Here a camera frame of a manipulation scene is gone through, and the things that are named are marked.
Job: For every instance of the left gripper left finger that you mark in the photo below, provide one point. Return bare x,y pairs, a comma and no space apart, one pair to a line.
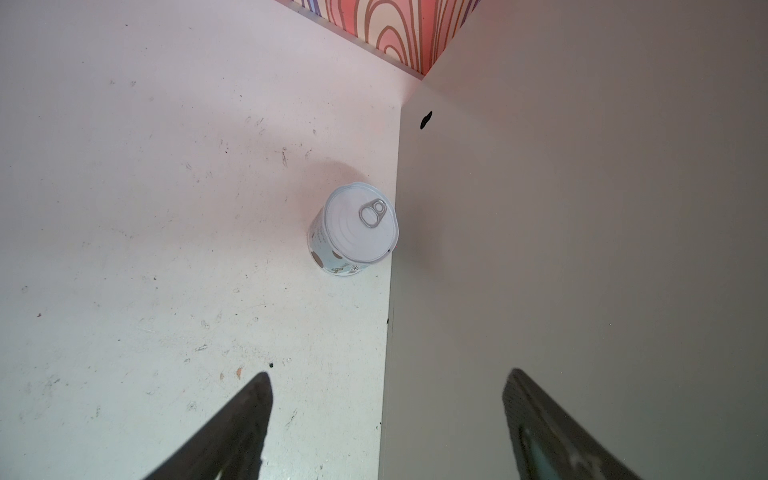
230,444

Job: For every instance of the grey can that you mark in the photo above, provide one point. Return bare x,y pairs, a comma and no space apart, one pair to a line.
356,228

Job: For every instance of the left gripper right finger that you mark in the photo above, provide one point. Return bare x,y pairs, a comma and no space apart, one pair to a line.
547,442

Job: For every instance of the grey metal cabinet counter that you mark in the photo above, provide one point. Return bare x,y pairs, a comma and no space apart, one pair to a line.
582,194

